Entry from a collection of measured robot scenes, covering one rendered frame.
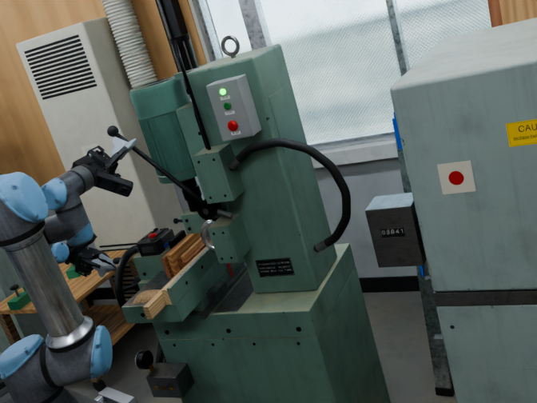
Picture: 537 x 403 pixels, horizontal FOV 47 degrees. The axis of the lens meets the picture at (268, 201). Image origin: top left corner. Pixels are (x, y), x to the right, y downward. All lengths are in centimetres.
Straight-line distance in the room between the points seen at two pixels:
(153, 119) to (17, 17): 233
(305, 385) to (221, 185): 67
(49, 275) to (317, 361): 84
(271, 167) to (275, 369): 63
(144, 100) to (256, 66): 40
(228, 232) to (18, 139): 285
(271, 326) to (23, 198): 86
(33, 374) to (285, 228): 78
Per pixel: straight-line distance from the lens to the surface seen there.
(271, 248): 188
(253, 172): 179
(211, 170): 175
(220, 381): 211
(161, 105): 191
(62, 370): 157
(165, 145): 194
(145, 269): 218
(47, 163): 437
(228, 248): 183
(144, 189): 355
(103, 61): 349
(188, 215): 206
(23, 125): 440
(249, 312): 190
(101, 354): 154
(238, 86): 167
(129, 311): 198
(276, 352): 194
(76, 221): 175
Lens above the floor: 165
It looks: 17 degrees down
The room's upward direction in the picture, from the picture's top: 16 degrees counter-clockwise
